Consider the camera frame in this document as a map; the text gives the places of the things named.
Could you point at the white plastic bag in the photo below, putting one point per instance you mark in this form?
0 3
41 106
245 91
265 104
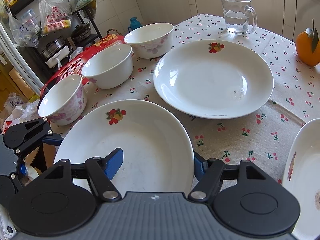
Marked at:
20 112

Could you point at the blue bottle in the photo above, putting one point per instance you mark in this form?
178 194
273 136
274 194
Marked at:
135 25

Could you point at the orange with green leaf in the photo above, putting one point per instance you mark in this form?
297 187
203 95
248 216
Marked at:
306 50

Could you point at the black metal shelf rack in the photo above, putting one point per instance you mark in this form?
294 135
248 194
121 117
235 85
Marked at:
17 10

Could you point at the white electric pot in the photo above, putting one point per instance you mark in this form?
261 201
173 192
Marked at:
56 52

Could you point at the white bowl with pink flowers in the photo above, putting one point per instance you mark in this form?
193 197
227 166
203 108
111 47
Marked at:
65 105

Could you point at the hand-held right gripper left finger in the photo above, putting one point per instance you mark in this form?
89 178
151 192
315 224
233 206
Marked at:
115 163

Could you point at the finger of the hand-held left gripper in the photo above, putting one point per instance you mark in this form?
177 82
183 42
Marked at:
51 141

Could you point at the brown cardboard box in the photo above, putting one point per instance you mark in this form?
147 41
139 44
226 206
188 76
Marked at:
47 155

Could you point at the white bowl with purple flowers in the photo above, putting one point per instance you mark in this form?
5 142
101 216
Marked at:
150 47

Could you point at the white plate with fruit print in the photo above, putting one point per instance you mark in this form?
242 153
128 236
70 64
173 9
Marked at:
212 80
150 142
307 167

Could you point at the white bowl with faint flowers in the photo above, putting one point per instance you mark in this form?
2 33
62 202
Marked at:
107 75

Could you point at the glass mug with water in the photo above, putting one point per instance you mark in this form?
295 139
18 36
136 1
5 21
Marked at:
235 22

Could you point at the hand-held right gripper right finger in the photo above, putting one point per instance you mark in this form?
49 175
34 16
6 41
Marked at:
200 168

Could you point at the white cloth bag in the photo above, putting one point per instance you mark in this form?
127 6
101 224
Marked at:
6 222

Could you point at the red gift box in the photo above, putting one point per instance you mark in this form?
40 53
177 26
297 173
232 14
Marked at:
70 67

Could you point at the black pan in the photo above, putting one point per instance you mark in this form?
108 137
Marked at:
81 32

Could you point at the clear bag with red print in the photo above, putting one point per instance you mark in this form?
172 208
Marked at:
53 17

